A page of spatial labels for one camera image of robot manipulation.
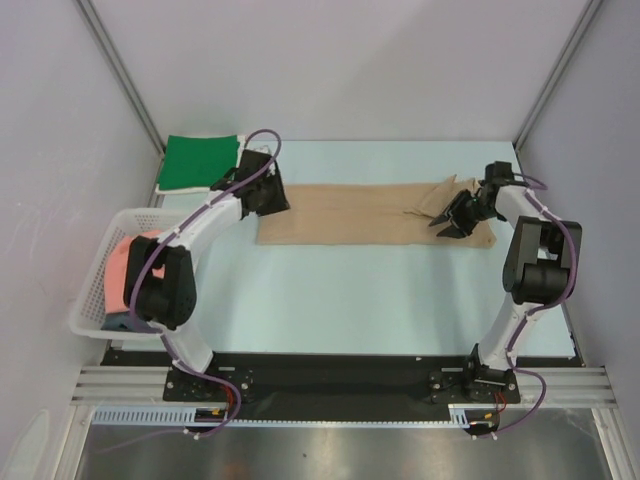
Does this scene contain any white slotted cable duct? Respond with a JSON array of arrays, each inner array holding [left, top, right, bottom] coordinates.
[[92, 405, 497, 429]]

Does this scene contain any aluminium rail frame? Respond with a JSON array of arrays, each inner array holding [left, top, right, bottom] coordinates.
[[60, 350, 639, 479]]

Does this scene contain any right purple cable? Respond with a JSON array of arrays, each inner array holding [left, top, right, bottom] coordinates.
[[469, 172, 583, 443]]

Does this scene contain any white plastic basket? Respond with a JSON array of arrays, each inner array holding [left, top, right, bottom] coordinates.
[[68, 208, 187, 342]]

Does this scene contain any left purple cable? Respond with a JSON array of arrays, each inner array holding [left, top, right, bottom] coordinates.
[[99, 128, 283, 451]]

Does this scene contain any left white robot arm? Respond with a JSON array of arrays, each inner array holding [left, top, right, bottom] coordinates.
[[123, 149, 290, 400]]

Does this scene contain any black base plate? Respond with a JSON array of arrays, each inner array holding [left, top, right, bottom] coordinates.
[[99, 349, 523, 421]]

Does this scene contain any purple cable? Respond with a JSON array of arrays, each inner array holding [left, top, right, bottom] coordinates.
[[99, 128, 283, 451], [469, 172, 583, 443]]

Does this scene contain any blue grey t shirt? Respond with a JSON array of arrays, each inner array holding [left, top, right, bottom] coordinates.
[[101, 311, 150, 333]]

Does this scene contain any pink t shirt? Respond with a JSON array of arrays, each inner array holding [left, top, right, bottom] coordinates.
[[103, 236, 134, 314]]

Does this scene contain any beige t shirt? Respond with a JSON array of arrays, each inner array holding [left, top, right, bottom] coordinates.
[[257, 175, 496, 249]]

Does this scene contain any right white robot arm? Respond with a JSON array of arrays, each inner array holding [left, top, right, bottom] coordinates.
[[428, 161, 582, 404]]

